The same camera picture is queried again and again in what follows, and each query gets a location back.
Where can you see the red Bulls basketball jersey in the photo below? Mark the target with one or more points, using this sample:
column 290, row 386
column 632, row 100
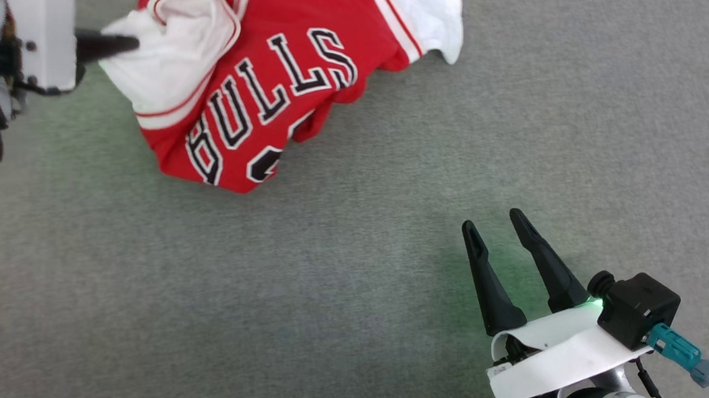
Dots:
column 293, row 7

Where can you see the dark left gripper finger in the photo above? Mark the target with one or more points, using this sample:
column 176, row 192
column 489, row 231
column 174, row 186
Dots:
column 103, row 45

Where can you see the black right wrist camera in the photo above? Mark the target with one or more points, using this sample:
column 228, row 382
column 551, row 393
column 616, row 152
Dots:
column 637, row 309

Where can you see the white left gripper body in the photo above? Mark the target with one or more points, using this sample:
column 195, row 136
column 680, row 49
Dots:
column 42, row 27

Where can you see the teal right camera connector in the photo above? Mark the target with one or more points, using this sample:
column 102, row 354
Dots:
column 677, row 351

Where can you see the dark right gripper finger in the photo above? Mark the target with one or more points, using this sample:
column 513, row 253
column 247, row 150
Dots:
column 552, row 272
column 491, row 290

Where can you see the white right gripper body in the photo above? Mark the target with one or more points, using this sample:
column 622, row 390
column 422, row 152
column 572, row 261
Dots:
column 568, row 357

